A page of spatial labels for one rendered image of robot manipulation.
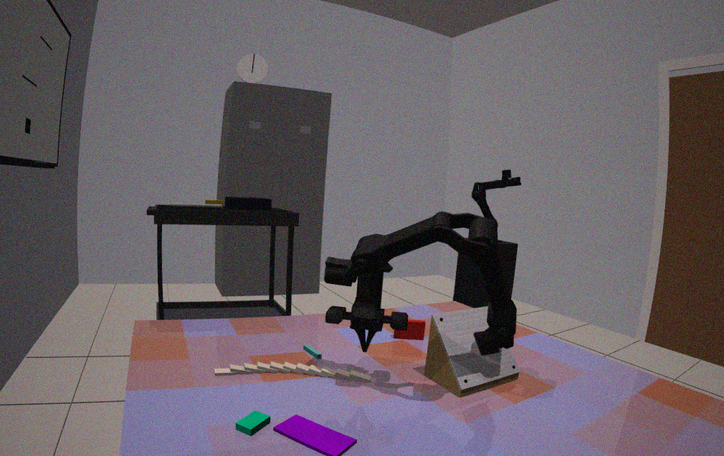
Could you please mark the purple flat rectangular block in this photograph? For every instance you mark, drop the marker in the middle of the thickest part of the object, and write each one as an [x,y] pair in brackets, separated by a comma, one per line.
[315,436]

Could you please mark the green rectangular block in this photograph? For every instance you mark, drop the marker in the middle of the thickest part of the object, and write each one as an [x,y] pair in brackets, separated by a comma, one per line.
[252,423]

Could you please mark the teal rectangular block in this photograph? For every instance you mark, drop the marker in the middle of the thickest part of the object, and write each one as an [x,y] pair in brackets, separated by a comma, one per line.
[312,351]

